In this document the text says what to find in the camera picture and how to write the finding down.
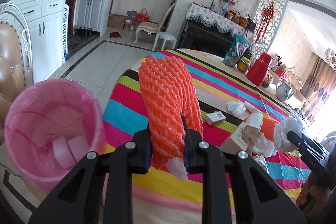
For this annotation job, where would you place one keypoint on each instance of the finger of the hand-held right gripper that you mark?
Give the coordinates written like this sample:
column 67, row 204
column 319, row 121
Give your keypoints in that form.
column 302, row 141

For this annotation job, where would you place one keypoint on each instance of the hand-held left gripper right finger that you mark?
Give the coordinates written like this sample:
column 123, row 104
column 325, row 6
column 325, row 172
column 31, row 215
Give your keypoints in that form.
column 185, row 151

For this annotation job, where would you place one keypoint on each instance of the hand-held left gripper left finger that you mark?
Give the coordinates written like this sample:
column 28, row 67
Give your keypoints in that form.
column 148, row 151

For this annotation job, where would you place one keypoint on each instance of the white plastic bag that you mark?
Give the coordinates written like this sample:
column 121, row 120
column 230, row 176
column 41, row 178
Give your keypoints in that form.
column 286, row 132

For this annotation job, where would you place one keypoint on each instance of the small orange foam net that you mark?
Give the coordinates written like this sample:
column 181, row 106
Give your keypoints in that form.
column 267, row 129

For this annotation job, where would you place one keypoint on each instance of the orange foam net white core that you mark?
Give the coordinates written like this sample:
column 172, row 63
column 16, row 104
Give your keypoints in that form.
column 168, row 98

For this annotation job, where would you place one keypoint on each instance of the pink lined waste bin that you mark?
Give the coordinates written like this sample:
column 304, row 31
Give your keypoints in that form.
column 31, row 113

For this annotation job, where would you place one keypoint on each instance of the person's right hand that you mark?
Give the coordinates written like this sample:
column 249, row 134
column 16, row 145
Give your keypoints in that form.
column 305, row 195

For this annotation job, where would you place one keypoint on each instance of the small white pink box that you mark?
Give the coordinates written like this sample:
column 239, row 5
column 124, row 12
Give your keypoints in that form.
column 215, row 117

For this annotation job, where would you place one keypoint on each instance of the white printed paper scrap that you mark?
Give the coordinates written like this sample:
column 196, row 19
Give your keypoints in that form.
column 260, row 163

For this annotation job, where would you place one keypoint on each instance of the beige cardboard box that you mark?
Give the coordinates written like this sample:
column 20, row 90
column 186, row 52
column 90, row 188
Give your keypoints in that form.
column 236, row 138

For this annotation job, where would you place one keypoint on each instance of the crumpled beige paper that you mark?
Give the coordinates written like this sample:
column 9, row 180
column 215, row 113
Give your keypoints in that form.
column 252, row 124

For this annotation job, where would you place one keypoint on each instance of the white ceramic teapot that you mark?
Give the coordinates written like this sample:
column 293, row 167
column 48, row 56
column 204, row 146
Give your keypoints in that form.
column 283, row 90

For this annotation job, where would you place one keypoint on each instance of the brown patterned curtain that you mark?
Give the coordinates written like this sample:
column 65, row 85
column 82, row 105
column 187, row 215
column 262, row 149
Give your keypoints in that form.
column 317, row 87

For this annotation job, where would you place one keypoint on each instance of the crumpled white tissue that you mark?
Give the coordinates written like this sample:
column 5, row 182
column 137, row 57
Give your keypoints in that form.
column 235, row 108

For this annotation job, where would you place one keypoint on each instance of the ornate white sofa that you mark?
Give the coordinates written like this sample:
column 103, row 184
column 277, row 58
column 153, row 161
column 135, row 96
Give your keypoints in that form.
column 291, row 74

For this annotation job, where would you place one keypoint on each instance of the pale pink wrapper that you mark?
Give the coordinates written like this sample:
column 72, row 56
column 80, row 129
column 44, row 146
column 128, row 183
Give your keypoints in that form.
column 80, row 148

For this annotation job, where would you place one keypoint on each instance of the red thermos jug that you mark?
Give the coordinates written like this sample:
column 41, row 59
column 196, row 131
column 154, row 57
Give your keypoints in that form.
column 258, row 71

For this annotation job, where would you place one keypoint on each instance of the pale pink box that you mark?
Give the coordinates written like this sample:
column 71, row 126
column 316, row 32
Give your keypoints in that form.
column 63, row 154

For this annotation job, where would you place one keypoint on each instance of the striped colourful tablecloth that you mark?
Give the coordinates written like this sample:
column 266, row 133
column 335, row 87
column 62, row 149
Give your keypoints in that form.
column 236, row 77

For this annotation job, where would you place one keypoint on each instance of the yellow lidded glass jar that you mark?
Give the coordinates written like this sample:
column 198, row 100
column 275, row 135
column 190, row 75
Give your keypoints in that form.
column 243, row 64

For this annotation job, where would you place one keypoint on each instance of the green snack bag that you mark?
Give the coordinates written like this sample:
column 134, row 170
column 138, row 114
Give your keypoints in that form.
column 236, row 52

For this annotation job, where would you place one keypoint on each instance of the round white stool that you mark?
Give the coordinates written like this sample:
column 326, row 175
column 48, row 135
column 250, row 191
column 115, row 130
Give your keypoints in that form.
column 165, row 36

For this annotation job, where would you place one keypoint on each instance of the white openwork room divider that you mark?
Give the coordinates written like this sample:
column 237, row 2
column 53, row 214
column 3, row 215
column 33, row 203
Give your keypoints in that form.
column 279, row 24

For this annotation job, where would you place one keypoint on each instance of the red slippers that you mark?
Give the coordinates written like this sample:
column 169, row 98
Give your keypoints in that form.
column 115, row 35

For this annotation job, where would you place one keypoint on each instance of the beige cushioned side chair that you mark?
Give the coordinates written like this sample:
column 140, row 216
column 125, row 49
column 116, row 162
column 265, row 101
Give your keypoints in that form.
column 147, row 27

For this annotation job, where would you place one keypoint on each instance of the black handbag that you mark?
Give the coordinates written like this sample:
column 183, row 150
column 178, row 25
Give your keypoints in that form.
column 251, row 24

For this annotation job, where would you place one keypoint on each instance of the small brown cardboard box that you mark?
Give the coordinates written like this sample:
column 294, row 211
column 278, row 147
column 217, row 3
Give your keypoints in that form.
column 130, row 26

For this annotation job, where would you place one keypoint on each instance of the dark patterned door rug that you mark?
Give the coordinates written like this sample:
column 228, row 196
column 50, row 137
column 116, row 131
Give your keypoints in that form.
column 80, row 43

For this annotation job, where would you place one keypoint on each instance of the basket with oranges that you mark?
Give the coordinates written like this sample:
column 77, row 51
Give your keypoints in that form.
column 242, row 22

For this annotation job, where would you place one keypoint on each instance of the large brown cardboard box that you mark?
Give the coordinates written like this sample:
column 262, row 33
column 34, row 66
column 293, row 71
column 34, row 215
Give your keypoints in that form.
column 115, row 20

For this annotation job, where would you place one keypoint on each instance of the red gift bag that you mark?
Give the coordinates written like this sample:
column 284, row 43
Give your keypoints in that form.
column 141, row 16

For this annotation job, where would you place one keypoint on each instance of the row of dark shoes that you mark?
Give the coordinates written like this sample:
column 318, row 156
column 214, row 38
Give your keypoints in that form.
column 83, row 31

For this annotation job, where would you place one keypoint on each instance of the grey paper bag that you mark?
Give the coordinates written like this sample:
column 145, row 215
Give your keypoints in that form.
column 131, row 15

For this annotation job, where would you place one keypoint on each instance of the floral lace piano cover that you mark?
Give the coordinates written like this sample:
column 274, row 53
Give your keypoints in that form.
column 210, row 15

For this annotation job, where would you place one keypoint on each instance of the wicker basket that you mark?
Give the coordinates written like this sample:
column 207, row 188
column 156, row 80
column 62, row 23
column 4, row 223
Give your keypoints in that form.
column 235, row 16

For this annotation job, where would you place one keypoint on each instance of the patterned white flat carton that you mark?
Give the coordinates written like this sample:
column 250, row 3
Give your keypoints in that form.
column 65, row 29

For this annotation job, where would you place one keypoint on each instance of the slim dark stand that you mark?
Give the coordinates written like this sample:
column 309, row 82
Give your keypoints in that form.
column 214, row 3

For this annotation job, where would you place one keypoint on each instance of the low white shoe cabinet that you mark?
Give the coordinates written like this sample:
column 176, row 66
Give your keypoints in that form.
column 92, row 11

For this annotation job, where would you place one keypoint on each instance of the tufted leather ornate chair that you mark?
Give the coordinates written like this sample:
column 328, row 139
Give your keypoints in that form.
column 10, row 61

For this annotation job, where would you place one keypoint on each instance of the tall white cabinet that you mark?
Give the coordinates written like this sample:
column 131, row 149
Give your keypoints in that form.
column 50, row 16

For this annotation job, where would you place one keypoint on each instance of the red knot wall ornament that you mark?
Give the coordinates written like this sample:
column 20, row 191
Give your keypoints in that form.
column 266, row 16

